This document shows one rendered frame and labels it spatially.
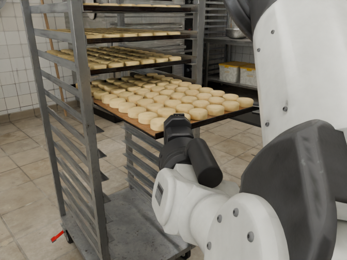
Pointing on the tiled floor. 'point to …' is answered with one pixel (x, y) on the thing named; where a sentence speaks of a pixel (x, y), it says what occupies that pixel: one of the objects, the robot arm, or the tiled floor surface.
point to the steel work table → (227, 59)
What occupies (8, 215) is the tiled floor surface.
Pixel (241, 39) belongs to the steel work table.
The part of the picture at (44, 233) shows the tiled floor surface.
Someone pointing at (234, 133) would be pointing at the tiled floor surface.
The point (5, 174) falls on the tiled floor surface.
